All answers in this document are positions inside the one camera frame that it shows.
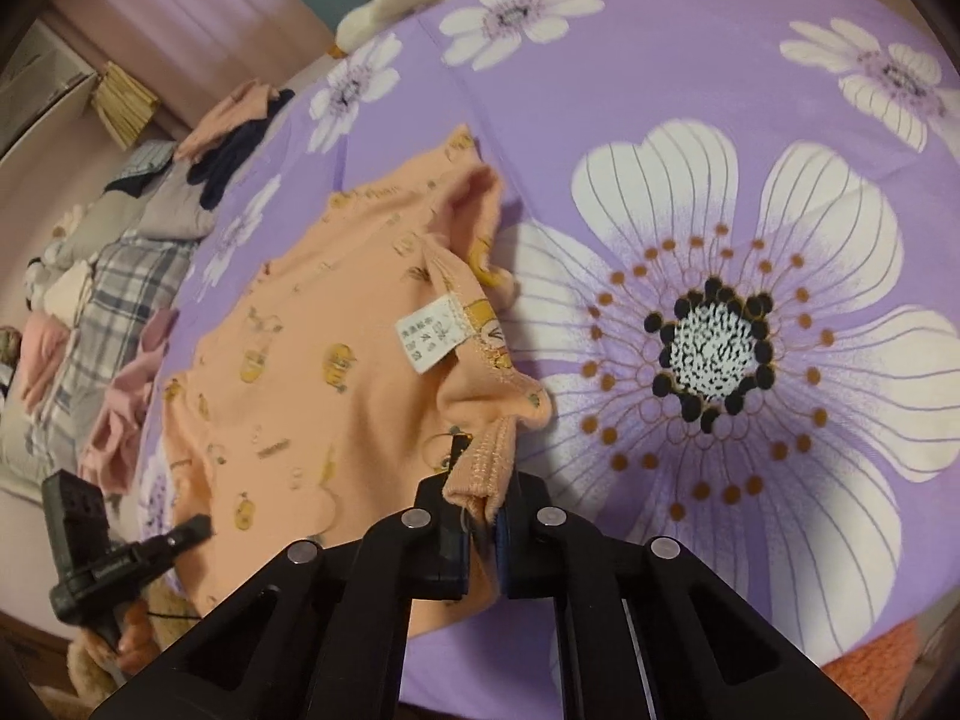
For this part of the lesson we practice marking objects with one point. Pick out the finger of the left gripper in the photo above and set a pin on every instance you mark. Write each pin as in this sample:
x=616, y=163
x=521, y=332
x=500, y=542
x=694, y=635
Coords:
x=184, y=535

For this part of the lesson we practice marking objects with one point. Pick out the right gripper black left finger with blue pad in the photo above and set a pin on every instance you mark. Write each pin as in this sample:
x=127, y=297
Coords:
x=315, y=633

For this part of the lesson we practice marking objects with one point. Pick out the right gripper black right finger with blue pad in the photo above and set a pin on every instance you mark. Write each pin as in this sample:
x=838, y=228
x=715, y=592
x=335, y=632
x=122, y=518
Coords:
x=648, y=630

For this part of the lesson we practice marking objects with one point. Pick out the orange duck print shirt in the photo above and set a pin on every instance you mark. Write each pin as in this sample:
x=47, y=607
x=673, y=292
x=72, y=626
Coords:
x=367, y=358

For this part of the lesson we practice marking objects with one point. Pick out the pink crumpled garment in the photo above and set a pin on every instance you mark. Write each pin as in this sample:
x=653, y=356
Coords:
x=111, y=453

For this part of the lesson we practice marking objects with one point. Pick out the pink folded cloth left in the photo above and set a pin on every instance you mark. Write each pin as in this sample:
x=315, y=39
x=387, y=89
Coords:
x=43, y=349

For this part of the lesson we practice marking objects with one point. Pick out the cream folded cloth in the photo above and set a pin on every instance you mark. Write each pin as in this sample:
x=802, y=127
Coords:
x=67, y=296

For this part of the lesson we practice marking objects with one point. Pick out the plaid grey blanket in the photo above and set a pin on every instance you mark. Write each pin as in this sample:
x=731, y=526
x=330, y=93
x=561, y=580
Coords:
x=132, y=279

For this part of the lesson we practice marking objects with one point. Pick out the beige long pillow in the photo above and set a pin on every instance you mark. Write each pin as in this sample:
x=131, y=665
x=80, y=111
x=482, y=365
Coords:
x=105, y=222

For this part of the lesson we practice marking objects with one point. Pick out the grey pillow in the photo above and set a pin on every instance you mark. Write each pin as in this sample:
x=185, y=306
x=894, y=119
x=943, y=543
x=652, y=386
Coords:
x=173, y=212

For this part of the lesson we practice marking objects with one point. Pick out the dark navy folded garment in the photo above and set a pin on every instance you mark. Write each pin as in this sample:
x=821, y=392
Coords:
x=215, y=168

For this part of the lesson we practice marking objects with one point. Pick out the blue striped pillow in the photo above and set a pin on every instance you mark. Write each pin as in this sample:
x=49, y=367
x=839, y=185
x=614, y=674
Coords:
x=148, y=161

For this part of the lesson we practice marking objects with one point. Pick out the yellow pleated hanging cloth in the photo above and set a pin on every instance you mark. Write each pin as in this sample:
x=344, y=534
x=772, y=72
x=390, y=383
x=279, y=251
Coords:
x=124, y=105

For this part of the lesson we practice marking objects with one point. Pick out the pink folded garment on pile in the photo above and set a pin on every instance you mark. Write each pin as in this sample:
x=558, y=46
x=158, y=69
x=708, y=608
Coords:
x=248, y=102

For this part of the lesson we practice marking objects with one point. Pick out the pink curtain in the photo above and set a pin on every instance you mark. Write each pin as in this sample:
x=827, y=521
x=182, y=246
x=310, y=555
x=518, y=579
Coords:
x=191, y=53

